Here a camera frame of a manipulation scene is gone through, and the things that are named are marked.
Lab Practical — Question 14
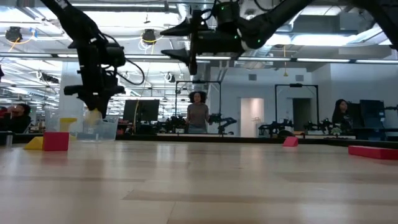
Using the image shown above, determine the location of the red wedge block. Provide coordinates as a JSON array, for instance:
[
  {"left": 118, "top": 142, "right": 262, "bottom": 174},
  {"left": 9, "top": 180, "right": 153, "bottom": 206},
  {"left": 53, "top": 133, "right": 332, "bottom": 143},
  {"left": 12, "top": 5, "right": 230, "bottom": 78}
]
[{"left": 282, "top": 136, "right": 299, "bottom": 147}]

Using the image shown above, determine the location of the clear plastic bin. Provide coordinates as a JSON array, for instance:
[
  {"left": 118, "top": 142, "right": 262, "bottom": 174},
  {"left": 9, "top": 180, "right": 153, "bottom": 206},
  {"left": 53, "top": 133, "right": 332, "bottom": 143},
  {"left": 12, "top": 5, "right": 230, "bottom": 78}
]
[{"left": 44, "top": 108, "right": 120, "bottom": 142}]

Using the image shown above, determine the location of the person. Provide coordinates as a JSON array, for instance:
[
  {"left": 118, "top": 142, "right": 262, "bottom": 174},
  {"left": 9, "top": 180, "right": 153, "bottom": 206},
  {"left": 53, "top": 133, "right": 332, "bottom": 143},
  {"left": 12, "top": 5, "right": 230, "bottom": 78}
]
[
  {"left": 0, "top": 103, "right": 32, "bottom": 134},
  {"left": 185, "top": 90, "right": 211, "bottom": 134},
  {"left": 331, "top": 98, "right": 354, "bottom": 131}
]

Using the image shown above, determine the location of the black gantry frame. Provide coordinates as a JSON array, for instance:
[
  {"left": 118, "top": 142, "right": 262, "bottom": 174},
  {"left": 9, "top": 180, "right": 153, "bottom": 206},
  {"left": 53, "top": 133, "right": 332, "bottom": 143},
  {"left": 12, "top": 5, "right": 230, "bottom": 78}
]
[
  {"left": 175, "top": 80, "right": 222, "bottom": 135},
  {"left": 274, "top": 83, "right": 320, "bottom": 131}
]

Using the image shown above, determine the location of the yellow arch block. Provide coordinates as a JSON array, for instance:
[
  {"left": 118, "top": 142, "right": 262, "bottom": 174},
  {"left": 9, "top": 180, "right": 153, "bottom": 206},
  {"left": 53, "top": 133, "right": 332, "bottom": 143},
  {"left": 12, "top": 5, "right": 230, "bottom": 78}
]
[{"left": 58, "top": 117, "right": 78, "bottom": 134}]

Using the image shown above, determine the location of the long red block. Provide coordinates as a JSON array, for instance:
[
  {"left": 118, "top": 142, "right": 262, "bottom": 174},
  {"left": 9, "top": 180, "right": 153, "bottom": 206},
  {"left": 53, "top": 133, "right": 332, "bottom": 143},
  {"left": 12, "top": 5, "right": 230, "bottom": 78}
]
[{"left": 348, "top": 145, "right": 398, "bottom": 161}]

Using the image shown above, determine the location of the small yellow wedge block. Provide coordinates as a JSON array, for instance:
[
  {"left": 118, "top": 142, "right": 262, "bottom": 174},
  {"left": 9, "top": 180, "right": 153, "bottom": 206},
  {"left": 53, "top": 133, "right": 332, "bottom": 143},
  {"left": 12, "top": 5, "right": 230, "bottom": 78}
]
[{"left": 24, "top": 136, "right": 44, "bottom": 151}]

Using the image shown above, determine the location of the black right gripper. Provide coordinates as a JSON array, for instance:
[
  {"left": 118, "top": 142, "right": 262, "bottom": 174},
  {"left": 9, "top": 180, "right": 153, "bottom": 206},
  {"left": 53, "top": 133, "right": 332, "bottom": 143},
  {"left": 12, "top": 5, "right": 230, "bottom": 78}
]
[{"left": 159, "top": 9, "right": 247, "bottom": 76}]

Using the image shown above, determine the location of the white door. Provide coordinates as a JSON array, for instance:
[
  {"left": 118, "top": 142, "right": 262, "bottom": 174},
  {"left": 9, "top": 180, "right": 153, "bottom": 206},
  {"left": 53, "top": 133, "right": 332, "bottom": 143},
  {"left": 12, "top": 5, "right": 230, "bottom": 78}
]
[{"left": 239, "top": 98, "right": 265, "bottom": 138}]

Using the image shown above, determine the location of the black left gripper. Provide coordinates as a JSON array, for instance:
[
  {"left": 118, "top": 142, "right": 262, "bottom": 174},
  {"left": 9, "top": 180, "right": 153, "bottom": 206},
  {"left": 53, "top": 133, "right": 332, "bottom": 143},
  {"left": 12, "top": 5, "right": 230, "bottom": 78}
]
[{"left": 63, "top": 67, "right": 126, "bottom": 119}]

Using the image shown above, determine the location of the small red cube block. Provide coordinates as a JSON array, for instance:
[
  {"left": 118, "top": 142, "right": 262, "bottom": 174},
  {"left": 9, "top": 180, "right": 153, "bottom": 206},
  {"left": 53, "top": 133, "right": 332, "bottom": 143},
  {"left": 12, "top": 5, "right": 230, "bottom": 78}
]
[{"left": 42, "top": 131, "right": 70, "bottom": 152}]

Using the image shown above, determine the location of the black aluminium table frame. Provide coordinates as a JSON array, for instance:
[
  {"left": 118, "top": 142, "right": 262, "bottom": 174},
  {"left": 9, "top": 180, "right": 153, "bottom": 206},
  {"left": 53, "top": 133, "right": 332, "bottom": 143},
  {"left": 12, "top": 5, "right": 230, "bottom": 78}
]
[{"left": 0, "top": 130, "right": 398, "bottom": 149}]

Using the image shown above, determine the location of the black computer monitor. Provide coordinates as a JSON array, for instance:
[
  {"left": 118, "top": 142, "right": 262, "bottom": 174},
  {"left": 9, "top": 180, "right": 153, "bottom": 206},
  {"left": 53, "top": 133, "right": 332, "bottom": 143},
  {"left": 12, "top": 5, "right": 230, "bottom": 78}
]
[{"left": 123, "top": 99, "right": 160, "bottom": 124}]

